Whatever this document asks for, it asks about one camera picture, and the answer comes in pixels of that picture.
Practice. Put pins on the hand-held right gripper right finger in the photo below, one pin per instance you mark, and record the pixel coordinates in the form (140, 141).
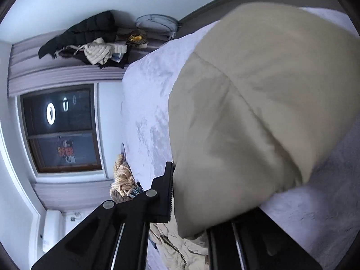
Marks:
(220, 249)

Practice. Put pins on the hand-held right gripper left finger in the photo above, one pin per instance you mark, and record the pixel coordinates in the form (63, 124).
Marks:
(163, 199)

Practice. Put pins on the beige down jacket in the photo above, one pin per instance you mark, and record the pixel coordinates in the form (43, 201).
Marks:
(247, 112)

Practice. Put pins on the blue denim jeans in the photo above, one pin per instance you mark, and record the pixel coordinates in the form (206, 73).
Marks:
(135, 191)

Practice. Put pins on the small grey flat device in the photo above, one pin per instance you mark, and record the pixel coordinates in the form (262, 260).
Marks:
(122, 147)

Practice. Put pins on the lavender plush bed blanket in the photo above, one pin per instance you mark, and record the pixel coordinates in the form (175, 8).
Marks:
(146, 95)

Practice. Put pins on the red and white window sticker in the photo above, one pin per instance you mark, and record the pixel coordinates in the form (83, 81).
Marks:
(66, 152)

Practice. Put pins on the white air conditioner unit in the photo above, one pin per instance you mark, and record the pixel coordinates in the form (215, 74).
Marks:
(53, 230)

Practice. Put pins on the dark framed window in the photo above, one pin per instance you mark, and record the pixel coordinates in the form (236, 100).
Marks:
(60, 129)

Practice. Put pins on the cream puffer jacket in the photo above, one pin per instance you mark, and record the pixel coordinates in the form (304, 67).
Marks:
(98, 51)

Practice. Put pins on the brown handbag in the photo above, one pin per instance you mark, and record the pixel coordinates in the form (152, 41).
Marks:
(136, 38)

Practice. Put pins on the round grey mesh hamper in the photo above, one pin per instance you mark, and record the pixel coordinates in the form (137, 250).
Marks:
(157, 24)

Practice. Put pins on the black puffer jacket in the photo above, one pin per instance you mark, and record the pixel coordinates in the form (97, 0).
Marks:
(81, 32)

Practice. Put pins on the dark grey bed frame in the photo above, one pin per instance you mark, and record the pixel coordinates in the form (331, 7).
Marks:
(213, 2)

